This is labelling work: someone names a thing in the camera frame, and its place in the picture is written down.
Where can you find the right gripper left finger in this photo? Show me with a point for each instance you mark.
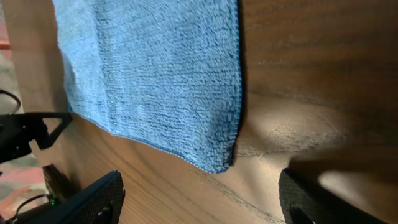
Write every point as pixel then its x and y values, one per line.
pixel 100 202

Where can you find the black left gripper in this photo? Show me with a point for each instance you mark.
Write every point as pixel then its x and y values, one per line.
pixel 15 137

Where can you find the blue microfiber cloth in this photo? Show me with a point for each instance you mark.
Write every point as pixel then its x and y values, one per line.
pixel 164 73

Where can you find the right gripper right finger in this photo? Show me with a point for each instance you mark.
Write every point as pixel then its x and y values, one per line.
pixel 303 201

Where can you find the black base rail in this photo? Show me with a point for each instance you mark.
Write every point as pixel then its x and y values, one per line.
pixel 59 190

